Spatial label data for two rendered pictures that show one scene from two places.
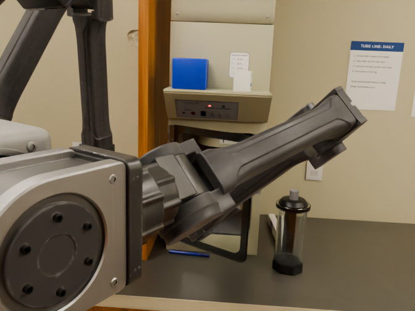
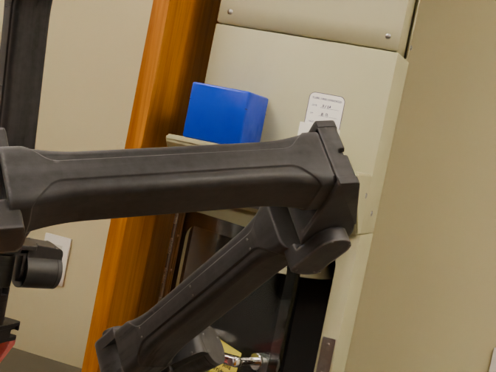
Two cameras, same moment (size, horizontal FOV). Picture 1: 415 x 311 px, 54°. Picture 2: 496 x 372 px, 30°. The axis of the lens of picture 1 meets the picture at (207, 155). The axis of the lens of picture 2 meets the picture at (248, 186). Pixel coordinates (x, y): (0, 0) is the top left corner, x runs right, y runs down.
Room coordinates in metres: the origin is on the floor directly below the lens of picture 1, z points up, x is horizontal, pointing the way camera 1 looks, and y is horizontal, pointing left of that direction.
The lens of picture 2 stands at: (-0.19, -0.40, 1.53)
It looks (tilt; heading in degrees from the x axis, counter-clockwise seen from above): 3 degrees down; 16
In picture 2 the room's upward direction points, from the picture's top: 11 degrees clockwise
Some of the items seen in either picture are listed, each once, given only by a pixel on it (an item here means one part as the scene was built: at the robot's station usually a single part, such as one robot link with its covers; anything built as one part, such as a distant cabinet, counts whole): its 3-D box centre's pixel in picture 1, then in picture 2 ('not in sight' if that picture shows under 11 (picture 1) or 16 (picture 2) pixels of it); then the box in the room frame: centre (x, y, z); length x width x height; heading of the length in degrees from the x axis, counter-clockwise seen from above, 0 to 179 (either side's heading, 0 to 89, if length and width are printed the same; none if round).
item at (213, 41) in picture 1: (217, 138); (279, 259); (1.43, -0.03, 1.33); 0.32 x 0.25 x 0.77; 87
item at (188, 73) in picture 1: (190, 73); (226, 116); (1.25, 0.06, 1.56); 0.10 x 0.10 x 0.09; 87
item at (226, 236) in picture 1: (207, 192); (213, 346); (1.22, 0.00, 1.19); 0.30 x 0.01 x 0.40; 57
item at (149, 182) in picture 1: (128, 203); not in sight; (0.39, 0.08, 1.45); 0.09 x 0.08 x 0.12; 55
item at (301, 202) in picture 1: (293, 199); not in sight; (1.22, -0.28, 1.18); 0.09 x 0.09 x 0.07
